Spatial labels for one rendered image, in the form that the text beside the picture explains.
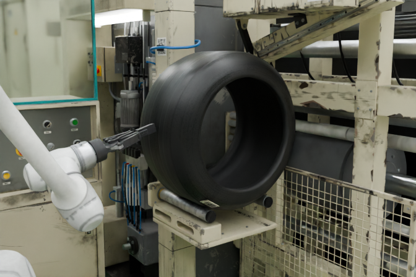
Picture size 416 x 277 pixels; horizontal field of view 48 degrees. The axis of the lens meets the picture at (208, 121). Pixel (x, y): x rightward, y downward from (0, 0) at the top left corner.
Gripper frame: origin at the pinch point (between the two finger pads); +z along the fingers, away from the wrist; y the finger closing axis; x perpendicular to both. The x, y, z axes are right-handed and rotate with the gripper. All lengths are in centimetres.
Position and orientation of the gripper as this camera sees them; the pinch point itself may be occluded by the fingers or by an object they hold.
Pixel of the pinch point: (145, 130)
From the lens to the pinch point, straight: 159.2
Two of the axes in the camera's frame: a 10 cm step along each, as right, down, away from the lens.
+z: 7.8, -3.4, 5.2
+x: 2.2, 9.3, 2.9
